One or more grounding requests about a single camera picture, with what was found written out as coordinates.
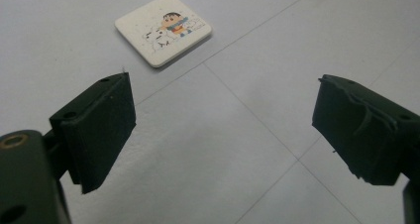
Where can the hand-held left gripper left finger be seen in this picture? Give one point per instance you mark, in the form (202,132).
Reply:
(99,131)

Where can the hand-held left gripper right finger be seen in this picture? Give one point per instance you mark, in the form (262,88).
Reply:
(356,131)

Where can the white cartoon print coaster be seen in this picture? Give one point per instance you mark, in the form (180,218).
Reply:
(158,32)

